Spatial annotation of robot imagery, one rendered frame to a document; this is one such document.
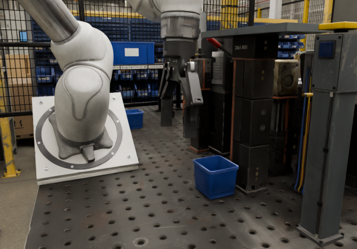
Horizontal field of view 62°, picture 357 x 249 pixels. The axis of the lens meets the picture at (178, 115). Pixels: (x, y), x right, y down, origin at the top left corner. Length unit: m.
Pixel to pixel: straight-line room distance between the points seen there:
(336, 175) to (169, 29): 0.47
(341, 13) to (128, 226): 3.87
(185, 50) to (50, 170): 0.60
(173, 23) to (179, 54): 0.07
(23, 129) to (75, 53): 2.99
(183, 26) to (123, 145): 0.56
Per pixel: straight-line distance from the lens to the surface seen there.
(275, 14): 6.13
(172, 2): 0.68
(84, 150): 1.03
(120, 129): 1.12
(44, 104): 1.18
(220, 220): 0.78
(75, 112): 0.90
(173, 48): 0.67
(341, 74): 0.64
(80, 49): 0.99
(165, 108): 0.77
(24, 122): 3.91
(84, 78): 0.89
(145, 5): 0.81
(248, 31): 0.78
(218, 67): 1.21
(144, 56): 1.83
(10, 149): 3.07
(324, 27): 0.67
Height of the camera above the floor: 1.11
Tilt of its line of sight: 12 degrees down
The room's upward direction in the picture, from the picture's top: straight up
